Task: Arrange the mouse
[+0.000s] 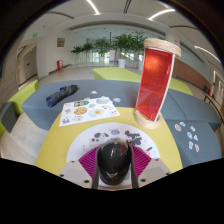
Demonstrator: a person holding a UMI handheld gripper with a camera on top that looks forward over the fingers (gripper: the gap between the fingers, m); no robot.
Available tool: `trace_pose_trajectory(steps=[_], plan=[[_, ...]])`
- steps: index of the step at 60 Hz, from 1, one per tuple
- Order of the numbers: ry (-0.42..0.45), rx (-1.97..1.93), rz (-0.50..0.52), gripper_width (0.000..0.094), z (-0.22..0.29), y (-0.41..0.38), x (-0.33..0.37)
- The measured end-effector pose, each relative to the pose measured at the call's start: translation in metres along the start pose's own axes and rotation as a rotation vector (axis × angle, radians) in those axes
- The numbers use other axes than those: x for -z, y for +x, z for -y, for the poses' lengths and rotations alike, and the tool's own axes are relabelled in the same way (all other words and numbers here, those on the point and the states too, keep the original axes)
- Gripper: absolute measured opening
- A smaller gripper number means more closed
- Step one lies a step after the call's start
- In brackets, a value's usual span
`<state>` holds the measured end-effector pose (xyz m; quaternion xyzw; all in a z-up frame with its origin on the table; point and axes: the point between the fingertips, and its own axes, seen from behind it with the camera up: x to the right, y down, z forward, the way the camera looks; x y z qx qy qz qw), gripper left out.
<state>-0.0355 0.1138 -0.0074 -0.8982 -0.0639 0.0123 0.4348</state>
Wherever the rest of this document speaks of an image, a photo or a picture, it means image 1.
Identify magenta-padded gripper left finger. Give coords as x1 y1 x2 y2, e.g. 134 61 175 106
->
58 145 101 190

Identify white cartoon-print mouse pad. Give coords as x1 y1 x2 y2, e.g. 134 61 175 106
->
65 122 162 166

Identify lime green seat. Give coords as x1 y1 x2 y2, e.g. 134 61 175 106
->
0 79 39 134

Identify small grey seat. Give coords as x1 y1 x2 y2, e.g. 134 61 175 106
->
0 101 18 134

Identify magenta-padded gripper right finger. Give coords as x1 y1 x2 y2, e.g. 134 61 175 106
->
129 144 173 190

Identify black computer mouse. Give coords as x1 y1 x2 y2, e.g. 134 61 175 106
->
96 141 133 186

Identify framed wall sign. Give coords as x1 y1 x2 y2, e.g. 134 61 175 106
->
56 37 66 48

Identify group of potted plants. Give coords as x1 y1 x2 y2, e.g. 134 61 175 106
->
70 30 148 69

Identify lime green bench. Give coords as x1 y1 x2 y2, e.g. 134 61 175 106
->
169 78 194 96
92 67 144 84

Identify group of ceiling lights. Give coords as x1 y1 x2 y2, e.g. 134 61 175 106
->
86 0 221 63

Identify white sticker sheet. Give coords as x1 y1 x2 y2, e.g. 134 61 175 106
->
58 96 121 128

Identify dark folded umbrella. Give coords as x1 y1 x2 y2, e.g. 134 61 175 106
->
45 84 79 108

